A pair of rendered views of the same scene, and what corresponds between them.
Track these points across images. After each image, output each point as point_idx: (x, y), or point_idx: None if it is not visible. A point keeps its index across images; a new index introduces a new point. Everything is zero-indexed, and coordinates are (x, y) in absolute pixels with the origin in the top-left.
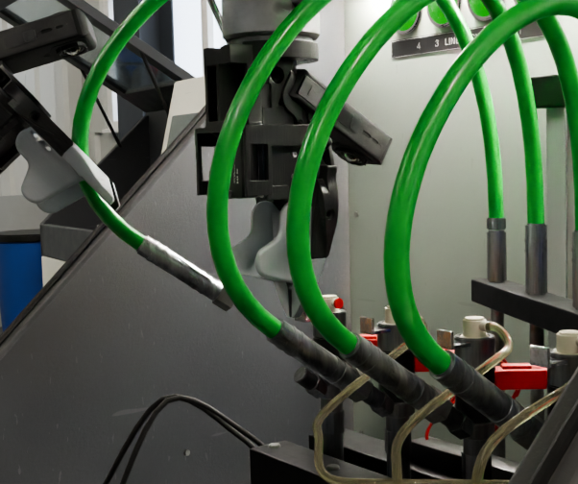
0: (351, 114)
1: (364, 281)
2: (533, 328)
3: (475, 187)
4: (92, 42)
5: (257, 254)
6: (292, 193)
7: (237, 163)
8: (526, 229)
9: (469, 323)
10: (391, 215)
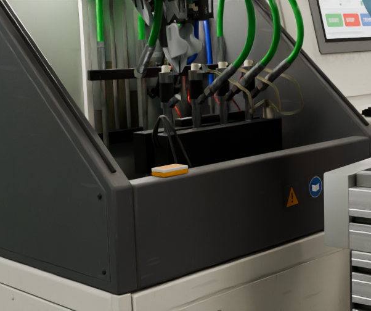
0: None
1: None
2: (145, 81)
3: (38, 31)
4: None
5: (201, 42)
6: (278, 13)
7: (206, 5)
8: (143, 42)
9: (225, 63)
10: (302, 18)
